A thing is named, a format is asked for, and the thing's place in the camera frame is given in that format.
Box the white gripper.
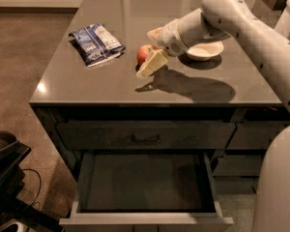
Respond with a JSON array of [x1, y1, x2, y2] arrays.
[[136, 18, 189, 79]]

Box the red apple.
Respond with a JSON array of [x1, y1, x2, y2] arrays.
[[136, 44, 157, 66]]

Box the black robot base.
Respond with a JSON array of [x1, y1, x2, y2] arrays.
[[0, 130, 65, 232]]

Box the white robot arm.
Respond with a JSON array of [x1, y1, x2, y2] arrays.
[[136, 0, 290, 232]]

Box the grey top left drawer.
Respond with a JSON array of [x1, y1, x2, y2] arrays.
[[56, 121, 236, 150]]

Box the grey top right drawer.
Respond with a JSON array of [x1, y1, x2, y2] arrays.
[[227, 121, 286, 150]]

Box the grey middle right drawer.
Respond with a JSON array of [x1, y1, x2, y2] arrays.
[[213, 155, 263, 177]]

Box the open grey middle drawer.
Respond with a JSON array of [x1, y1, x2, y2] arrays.
[[60, 152, 233, 232]]

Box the white paper bowl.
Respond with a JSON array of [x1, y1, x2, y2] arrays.
[[187, 42, 224, 61]]

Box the blue white chip bag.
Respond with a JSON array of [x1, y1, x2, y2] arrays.
[[69, 23, 126, 68]]

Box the black cable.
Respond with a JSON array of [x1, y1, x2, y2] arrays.
[[19, 168, 43, 211]]

